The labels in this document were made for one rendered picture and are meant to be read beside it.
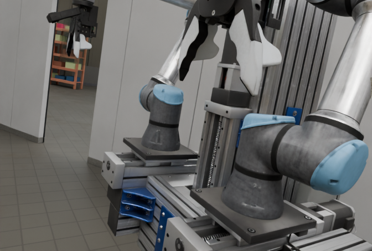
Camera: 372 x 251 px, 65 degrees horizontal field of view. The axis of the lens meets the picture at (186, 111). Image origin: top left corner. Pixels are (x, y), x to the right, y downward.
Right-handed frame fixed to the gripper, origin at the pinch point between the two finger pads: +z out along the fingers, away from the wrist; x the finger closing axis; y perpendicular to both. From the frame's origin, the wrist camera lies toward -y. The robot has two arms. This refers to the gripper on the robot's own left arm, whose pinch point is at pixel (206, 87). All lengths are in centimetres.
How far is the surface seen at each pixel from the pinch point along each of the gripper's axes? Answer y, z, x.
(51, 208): 25, 132, 223
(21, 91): 10, 65, 459
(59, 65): 182, 52, 1214
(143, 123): 121, 63, 267
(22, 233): 1, 132, 190
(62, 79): 196, 103, 1197
